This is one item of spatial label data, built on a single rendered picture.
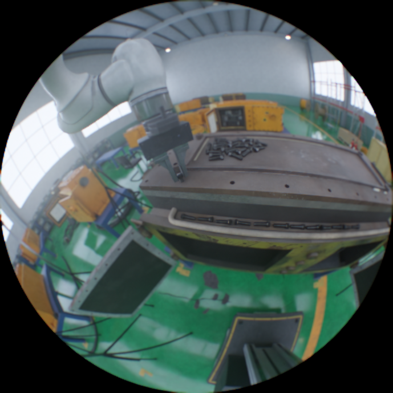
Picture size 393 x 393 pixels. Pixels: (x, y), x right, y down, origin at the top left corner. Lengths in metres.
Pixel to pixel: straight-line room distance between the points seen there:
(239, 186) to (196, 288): 1.44
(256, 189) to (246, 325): 1.20
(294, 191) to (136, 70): 0.44
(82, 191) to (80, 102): 1.95
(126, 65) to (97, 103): 0.10
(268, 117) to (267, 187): 2.69
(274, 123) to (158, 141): 2.85
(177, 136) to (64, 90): 0.28
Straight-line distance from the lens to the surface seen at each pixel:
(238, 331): 1.34
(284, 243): 0.42
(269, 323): 1.38
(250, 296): 1.61
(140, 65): 0.28
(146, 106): 0.28
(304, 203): 0.39
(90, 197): 2.25
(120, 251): 0.61
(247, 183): 0.34
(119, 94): 0.30
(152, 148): 0.30
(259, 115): 2.93
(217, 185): 0.34
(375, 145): 5.98
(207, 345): 1.76
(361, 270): 1.34
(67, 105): 0.31
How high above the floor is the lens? 1.59
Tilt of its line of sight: 44 degrees down
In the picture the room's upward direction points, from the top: 19 degrees counter-clockwise
